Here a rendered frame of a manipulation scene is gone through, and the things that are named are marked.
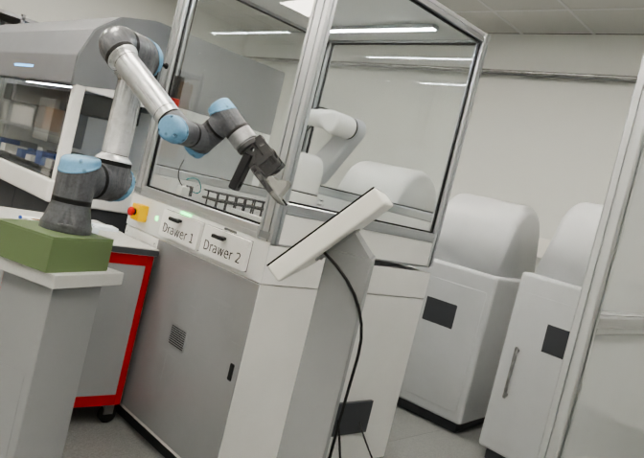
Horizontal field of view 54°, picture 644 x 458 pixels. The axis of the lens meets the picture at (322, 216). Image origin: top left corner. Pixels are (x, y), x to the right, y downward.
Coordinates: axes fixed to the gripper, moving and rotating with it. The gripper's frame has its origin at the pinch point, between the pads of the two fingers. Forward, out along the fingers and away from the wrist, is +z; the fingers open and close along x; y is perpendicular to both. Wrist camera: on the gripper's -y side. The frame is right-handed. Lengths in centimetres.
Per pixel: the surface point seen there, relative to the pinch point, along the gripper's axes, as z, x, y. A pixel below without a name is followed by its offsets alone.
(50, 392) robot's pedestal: 5, -8, -88
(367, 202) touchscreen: 17.0, -38.4, 22.5
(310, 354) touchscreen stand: 38.8, -20.5, -13.6
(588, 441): 94, -23, 31
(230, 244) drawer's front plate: -4.2, 38.9, -30.2
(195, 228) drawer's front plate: -20, 54, -42
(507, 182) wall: 51, 349, 103
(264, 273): 11.9, 29.0, -23.8
